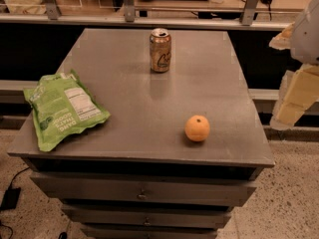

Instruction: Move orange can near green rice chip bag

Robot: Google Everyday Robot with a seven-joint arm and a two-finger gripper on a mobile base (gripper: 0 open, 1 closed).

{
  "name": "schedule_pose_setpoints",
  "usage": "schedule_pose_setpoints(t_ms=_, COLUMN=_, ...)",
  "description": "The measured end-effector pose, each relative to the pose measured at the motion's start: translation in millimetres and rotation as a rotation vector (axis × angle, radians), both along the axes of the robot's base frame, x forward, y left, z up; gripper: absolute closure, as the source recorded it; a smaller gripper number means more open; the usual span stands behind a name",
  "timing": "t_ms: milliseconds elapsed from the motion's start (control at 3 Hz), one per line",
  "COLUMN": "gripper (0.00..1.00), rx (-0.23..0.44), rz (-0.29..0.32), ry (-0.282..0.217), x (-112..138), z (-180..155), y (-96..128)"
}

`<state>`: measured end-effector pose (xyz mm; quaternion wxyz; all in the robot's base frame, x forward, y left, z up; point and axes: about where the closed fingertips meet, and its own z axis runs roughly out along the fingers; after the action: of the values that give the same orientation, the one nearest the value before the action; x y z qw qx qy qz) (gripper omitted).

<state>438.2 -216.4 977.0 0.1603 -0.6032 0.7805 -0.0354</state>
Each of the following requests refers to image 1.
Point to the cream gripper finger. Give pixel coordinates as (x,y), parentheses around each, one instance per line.
(297,93)
(282,40)

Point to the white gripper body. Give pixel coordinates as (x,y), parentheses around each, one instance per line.
(307,39)

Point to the orange soda can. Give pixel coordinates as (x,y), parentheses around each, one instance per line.
(160,50)

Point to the green rice chip bag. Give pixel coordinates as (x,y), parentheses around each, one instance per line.
(61,106)

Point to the orange fruit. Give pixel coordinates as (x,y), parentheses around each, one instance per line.
(197,128)

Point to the grey drawer cabinet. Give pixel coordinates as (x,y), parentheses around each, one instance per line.
(138,176)

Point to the black power adapter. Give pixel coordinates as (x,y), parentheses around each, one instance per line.
(10,199)

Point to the metal railing frame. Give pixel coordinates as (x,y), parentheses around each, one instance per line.
(193,14)

